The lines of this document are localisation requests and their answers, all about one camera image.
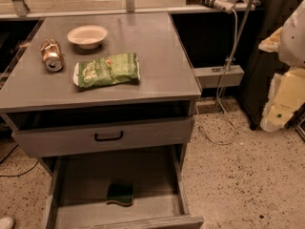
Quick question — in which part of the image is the black floor cable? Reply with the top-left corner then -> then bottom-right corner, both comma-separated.
0,143 -> 40,178

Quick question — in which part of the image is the crushed gold soda can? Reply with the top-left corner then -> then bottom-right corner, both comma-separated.
40,38 -> 64,72

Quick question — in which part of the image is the white shoe tip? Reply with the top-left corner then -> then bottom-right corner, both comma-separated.
0,217 -> 15,229

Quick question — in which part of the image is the green chip bag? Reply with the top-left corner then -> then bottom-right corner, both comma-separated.
72,52 -> 140,89

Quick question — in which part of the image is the black drawer handle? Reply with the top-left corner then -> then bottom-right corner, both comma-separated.
94,131 -> 124,142

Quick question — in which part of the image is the white paper bowl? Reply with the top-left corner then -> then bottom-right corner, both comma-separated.
68,25 -> 108,50

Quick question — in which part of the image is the open grey middle drawer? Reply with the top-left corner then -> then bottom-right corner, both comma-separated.
42,144 -> 204,229

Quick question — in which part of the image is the green and yellow sponge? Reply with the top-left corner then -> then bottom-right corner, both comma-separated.
106,183 -> 134,207

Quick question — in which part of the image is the grey power cable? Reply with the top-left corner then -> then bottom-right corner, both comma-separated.
195,8 -> 239,146

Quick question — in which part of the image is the grey wooden drawer cabinet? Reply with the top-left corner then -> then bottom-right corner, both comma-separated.
0,11 -> 205,229

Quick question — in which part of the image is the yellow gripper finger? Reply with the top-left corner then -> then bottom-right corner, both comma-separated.
260,67 -> 305,133
258,28 -> 282,52

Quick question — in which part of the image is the closed grey top drawer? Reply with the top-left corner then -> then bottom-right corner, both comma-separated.
12,117 -> 193,157

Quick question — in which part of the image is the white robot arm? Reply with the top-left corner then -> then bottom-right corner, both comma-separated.
258,1 -> 305,132

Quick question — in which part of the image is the grey metal bracket block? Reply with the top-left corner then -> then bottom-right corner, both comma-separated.
193,65 -> 244,89

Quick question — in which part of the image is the dark cabinet on right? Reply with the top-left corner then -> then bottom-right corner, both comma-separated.
236,0 -> 302,130

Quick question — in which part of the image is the metal rail shelf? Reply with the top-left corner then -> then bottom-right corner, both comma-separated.
0,0 -> 262,20

